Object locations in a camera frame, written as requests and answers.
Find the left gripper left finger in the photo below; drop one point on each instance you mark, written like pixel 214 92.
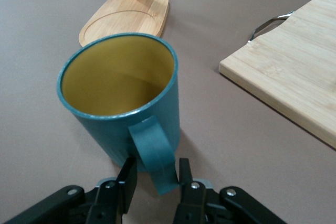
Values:
pixel 105 203

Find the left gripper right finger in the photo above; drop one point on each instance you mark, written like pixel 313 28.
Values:
pixel 194 205

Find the teal cup yellow inside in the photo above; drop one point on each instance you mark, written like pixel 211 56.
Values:
pixel 157 119

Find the wooden cup rack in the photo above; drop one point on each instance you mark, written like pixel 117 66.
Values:
pixel 131 16

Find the brown table cover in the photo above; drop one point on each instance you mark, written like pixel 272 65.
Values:
pixel 39 51

